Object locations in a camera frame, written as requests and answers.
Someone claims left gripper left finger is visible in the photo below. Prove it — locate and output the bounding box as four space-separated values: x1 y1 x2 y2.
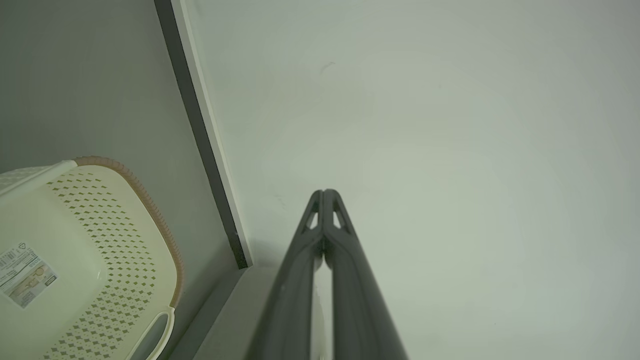
245 189 327 360

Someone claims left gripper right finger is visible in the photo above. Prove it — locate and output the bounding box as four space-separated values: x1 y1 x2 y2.
322 189 409 360

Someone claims cream laundry basket brown rim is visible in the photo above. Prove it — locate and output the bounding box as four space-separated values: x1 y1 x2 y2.
0 156 184 360

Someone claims white baseboard with black edge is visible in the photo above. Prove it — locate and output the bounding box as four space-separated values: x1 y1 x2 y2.
153 0 254 271

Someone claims printed label sticker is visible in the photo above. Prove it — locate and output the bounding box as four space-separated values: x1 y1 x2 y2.
0 242 59 310

